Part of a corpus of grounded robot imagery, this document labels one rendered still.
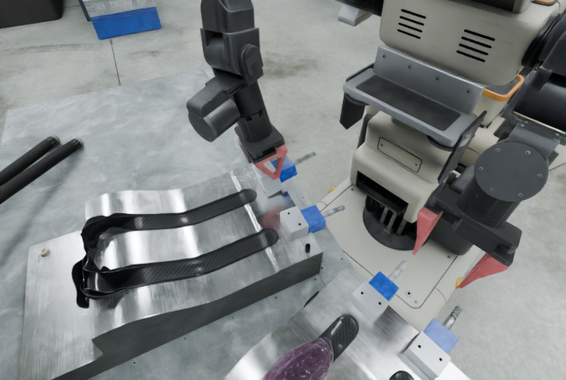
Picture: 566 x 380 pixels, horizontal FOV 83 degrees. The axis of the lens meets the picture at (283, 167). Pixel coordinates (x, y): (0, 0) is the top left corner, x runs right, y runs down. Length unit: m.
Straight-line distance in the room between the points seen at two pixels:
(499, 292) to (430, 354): 1.23
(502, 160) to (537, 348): 1.45
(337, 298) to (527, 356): 1.22
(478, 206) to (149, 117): 0.91
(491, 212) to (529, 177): 0.10
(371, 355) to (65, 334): 0.48
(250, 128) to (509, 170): 0.37
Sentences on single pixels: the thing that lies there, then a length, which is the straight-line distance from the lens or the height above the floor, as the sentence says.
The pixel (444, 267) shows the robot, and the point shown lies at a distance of 1.40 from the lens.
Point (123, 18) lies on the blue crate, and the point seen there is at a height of 0.15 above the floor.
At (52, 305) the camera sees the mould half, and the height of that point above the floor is 0.86.
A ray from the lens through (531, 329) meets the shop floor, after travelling 1.80.
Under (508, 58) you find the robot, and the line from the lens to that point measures 0.67.
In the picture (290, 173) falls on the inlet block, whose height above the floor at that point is 0.93.
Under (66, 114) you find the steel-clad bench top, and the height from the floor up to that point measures 0.80.
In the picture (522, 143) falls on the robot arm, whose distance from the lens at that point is 0.36.
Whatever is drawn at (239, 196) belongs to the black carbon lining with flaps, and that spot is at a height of 0.88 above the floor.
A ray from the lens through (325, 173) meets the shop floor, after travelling 1.93.
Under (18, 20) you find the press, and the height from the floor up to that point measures 0.05.
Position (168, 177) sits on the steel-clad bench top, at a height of 0.80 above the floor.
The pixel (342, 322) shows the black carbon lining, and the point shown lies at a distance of 0.60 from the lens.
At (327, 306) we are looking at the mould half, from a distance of 0.60.
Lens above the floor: 1.42
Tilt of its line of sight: 47 degrees down
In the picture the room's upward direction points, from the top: straight up
